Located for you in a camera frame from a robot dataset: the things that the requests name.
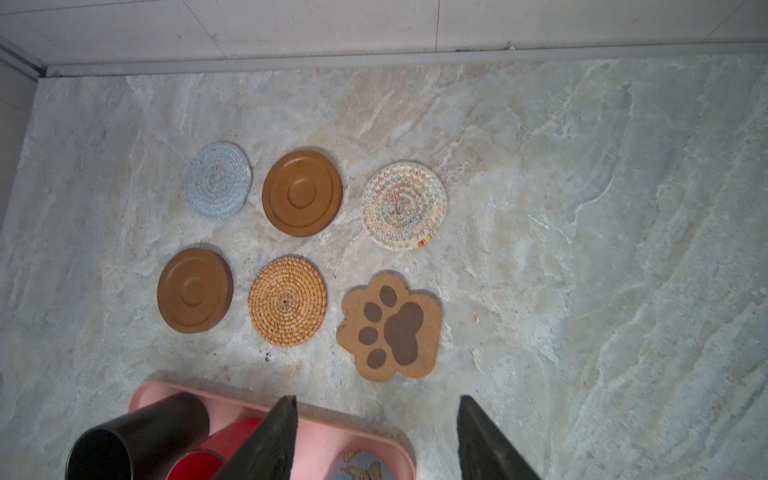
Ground dark wooden round coaster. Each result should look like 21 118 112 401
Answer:
157 248 234 334

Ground black mug red inside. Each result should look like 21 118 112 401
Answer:
166 417 262 480

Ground multicolour woven round coaster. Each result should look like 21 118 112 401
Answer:
361 161 448 251

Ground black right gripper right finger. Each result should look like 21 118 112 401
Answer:
457 395 540 480

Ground cork paw print coaster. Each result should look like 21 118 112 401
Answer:
336 272 443 382

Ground blue-grey woven round coaster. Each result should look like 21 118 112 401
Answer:
184 142 252 220

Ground pink tray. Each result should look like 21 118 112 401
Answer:
128 381 417 479

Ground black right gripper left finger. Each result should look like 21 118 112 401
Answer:
214 396 298 480

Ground metal corner profile left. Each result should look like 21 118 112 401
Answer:
0 37 47 80

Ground woven rattan round coaster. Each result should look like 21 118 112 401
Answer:
247 255 327 348

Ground blue mug yellow inside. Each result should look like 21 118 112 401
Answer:
325 450 396 480

